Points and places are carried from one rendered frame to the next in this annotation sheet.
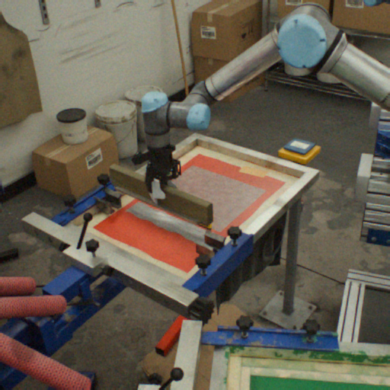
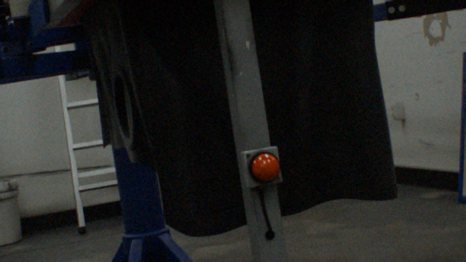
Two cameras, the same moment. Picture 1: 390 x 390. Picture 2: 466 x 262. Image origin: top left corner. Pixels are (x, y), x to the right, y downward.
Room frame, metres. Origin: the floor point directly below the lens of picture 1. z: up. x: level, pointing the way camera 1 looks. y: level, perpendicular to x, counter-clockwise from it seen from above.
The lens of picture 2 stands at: (2.66, -1.53, 0.77)
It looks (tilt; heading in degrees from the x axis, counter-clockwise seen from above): 3 degrees down; 125
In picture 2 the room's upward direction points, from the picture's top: 9 degrees counter-clockwise
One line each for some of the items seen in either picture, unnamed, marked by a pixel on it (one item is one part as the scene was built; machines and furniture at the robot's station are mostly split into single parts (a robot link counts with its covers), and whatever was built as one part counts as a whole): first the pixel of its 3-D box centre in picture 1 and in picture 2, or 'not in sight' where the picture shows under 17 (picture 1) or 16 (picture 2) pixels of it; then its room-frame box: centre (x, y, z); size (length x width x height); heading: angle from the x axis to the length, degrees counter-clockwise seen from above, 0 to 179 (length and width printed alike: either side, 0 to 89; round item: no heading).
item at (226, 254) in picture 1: (219, 266); (48, 12); (1.21, -0.06, 0.98); 0.30 x 0.05 x 0.07; 141
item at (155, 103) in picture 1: (156, 113); not in sight; (1.41, 0.10, 1.39); 0.09 x 0.08 x 0.11; 71
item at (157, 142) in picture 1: (158, 136); not in sight; (1.42, 0.10, 1.31); 0.08 x 0.08 x 0.05
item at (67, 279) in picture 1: (73, 281); not in sight; (1.13, 0.35, 1.02); 0.17 x 0.06 x 0.05; 141
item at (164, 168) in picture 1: (161, 161); not in sight; (1.41, 0.09, 1.23); 0.09 x 0.08 x 0.12; 51
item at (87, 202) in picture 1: (90, 207); not in sight; (1.56, 0.37, 0.98); 0.30 x 0.05 x 0.07; 141
